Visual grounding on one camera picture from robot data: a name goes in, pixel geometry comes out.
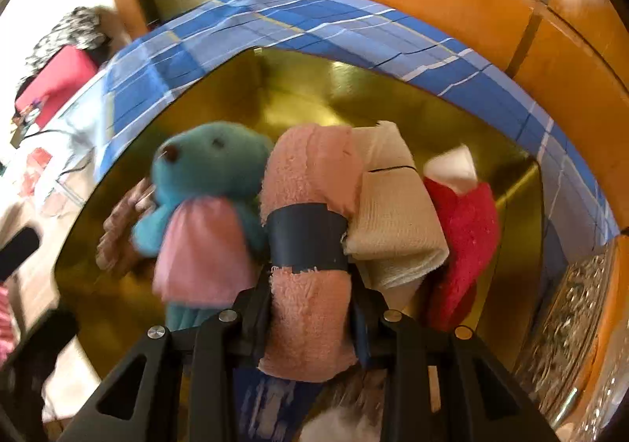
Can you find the red bag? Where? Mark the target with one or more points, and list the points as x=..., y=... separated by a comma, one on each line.
x=54, y=83

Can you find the cream cloth black band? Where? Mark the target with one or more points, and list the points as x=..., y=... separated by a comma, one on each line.
x=393, y=221

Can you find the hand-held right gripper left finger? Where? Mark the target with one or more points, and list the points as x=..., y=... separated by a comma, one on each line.
x=250, y=324

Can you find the black oblong object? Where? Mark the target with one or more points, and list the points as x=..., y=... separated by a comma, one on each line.
x=17, y=253

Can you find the silver embossed box lid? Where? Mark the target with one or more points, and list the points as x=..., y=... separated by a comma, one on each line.
x=575, y=324

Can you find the white fluffy plush toy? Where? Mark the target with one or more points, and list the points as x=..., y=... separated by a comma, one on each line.
x=339, y=422

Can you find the gold box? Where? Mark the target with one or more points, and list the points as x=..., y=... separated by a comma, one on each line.
x=319, y=93

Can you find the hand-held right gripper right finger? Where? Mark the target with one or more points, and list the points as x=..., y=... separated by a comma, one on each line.
x=361, y=334

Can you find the blue plaid bedsheet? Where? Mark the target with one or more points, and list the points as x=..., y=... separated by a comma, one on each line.
x=344, y=14

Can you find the black white patterned cloth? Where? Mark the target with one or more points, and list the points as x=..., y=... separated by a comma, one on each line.
x=73, y=29

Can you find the red white plush stocking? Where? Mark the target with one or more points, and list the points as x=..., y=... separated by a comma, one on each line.
x=467, y=225

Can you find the brown satin scrunchie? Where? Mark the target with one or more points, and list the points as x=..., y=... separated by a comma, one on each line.
x=118, y=235

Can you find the pink towel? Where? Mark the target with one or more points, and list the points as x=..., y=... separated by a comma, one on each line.
x=309, y=166

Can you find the blue plush bear pink dress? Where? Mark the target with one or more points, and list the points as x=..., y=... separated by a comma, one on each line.
x=211, y=162

